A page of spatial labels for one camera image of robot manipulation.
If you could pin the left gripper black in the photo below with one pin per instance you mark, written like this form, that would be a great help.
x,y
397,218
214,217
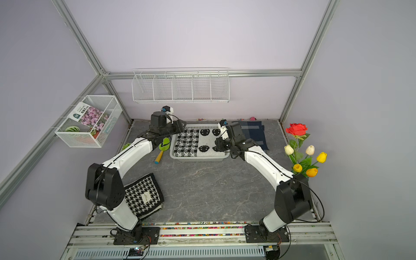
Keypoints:
x,y
179,126

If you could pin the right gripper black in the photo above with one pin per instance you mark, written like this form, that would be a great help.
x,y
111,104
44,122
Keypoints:
x,y
220,143

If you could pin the smiley houndstooth white scarf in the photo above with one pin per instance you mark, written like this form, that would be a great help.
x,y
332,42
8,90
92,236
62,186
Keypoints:
x,y
197,142

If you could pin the black white houndstooth scarf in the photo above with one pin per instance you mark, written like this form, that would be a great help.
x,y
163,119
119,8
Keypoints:
x,y
144,196

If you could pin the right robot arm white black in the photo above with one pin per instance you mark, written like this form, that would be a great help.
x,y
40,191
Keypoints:
x,y
293,196

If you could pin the white plastic basket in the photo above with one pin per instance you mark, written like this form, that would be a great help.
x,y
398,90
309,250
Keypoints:
x,y
197,158

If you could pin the navy striped folded scarf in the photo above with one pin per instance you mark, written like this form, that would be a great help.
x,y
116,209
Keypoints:
x,y
254,130

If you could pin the green toy shovel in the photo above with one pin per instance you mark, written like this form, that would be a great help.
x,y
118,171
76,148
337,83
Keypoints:
x,y
164,146

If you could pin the small potted green plant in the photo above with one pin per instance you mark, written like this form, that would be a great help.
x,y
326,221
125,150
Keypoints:
x,y
125,146

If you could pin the flower seed packet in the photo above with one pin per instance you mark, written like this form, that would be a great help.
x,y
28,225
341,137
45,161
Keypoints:
x,y
90,116

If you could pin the artificial flower bouquet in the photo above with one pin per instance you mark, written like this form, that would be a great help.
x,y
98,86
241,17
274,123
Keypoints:
x,y
303,162

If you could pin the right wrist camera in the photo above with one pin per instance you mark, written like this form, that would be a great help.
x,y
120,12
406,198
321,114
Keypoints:
x,y
222,125

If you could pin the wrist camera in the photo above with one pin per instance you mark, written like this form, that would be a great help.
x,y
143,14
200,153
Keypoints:
x,y
167,110
222,125

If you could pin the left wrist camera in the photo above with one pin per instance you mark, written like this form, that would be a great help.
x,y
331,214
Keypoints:
x,y
167,110

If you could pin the white wire wall shelf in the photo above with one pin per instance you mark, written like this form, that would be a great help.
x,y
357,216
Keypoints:
x,y
181,85

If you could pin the white mesh wall basket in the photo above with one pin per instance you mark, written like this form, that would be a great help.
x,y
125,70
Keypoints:
x,y
76,135

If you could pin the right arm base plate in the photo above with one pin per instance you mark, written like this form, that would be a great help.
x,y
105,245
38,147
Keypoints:
x,y
259,234

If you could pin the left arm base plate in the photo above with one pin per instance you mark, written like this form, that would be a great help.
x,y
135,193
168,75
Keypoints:
x,y
139,236

